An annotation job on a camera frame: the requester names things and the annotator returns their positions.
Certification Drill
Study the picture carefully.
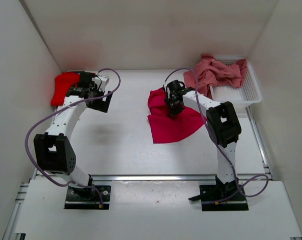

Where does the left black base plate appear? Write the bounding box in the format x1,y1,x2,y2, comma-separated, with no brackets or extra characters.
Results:
64,184,111,210

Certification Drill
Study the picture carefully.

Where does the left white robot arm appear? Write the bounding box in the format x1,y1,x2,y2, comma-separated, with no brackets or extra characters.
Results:
34,71,112,200

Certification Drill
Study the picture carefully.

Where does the magenta t shirt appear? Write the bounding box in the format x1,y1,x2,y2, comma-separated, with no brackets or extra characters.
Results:
147,88,204,144

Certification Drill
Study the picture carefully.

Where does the light pink t shirt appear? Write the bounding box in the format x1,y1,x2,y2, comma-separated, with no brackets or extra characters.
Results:
183,53,247,98

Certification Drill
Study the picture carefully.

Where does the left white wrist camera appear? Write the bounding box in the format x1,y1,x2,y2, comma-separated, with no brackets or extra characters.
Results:
93,74,110,92

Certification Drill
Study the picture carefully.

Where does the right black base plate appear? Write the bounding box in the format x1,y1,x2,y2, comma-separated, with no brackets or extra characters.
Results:
188,185,249,212

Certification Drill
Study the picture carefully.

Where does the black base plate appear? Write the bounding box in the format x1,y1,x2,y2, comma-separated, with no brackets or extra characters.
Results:
64,184,111,210
188,185,249,212

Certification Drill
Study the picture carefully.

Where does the white plastic basket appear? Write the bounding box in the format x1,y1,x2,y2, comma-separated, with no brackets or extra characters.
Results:
210,60,262,109

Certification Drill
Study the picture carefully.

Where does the red t shirt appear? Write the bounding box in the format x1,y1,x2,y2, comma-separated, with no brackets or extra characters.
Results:
51,72,80,107

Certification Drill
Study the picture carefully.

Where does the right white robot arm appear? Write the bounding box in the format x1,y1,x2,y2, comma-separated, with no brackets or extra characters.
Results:
163,80,241,200

